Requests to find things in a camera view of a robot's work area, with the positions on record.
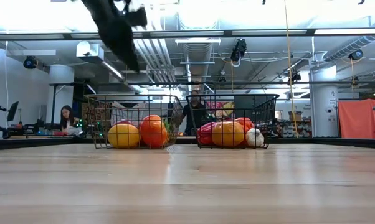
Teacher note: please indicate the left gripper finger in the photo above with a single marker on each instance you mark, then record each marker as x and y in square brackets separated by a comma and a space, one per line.
[112, 28]

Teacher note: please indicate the yellow orange fruit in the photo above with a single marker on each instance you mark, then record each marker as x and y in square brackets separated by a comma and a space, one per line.
[123, 137]

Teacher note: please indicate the green avocado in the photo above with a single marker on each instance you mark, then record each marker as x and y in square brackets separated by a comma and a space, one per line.
[166, 125]

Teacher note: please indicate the orange-red ribbed fruit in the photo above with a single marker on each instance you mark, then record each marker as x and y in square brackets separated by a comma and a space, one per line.
[154, 132]

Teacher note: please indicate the red bell pepper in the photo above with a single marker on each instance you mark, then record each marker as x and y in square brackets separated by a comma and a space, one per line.
[206, 133]

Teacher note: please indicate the plain orange bell pepper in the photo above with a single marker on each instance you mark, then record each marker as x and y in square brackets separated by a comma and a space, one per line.
[228, 134]

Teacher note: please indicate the orange pepper with green stem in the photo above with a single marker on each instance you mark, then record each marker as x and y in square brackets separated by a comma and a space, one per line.
[245, 123]

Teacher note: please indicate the white garlic bulb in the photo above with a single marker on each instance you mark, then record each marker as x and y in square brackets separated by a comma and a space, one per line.
[255, 137]

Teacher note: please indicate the white ceiling air unit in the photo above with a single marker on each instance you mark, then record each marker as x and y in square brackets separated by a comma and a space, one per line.
[91, 53]

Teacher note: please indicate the white ceiling light fixture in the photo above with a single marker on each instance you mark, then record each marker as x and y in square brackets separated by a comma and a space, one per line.
[197, 40]

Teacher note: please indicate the plain white column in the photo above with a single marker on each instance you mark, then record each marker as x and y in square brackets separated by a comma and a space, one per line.
[61, 93]

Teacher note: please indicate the black round ceiling device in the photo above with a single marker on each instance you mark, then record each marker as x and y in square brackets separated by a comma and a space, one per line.
[356, 55]
[29, 62]

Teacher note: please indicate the person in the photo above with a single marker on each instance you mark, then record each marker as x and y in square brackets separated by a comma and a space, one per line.
[193, 113]
[67, 119]

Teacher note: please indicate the black monitor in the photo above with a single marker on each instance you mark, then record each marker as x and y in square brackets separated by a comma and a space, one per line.
[13, 110]

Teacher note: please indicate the black horizontal pipe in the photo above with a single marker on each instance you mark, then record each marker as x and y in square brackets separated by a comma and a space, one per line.
[268, 83]

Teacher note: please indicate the white column with signs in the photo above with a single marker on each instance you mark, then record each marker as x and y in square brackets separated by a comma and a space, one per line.
[324, 93]

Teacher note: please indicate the orange fabric partition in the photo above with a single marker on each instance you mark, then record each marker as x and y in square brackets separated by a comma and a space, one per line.
[349, 112]

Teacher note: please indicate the silver round ceiling duct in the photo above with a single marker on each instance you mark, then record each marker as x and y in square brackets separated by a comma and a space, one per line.
[197, 53]

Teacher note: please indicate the black overhead frame beam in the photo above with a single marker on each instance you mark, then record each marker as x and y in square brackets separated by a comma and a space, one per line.
[310, 31]

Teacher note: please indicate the ribbed silver air duct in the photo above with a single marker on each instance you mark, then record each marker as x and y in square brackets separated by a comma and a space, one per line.
[352, 46]

